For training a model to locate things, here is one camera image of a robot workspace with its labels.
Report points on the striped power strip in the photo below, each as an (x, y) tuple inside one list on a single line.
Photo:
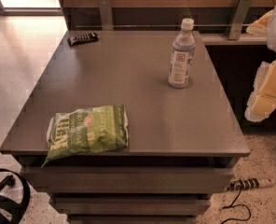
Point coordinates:
[(251, 183)]

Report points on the right metal bracket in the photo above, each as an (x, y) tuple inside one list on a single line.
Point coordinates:
[(234, 29)]

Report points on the grey drawer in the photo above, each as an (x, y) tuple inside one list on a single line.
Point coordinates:
[(129, 206), (131, 220), (121, 180)]

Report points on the clear plastic water bottle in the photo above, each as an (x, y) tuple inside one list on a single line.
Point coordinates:
[(183, 48)]

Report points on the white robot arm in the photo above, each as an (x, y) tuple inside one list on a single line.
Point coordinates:
[(271, 33)]

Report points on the green jalapeno chip bag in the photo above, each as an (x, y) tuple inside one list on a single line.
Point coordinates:
[(93, 130)]

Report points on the top grey drawer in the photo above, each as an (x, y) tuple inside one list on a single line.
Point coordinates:
[(121, 180)]

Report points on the bottom grey drawer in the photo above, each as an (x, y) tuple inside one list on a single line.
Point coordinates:
[(131, 220)]

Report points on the middle grey drawer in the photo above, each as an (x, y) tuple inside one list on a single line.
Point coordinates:
[(129, 206)]

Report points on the wooden side shelf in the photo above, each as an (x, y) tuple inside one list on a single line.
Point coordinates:
[(223, 40)]

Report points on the left metal bracket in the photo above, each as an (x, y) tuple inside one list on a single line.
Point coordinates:
[(106, 14)]

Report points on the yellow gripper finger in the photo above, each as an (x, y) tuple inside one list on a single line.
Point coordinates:
[(260, 26), (262, 100)]

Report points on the metal bracket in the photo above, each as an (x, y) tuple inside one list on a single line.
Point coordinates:
[(106, 14), (234, 29)]

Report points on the dark rxbar chocolate bar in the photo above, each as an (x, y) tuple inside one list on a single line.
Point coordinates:
[(82, 39)]

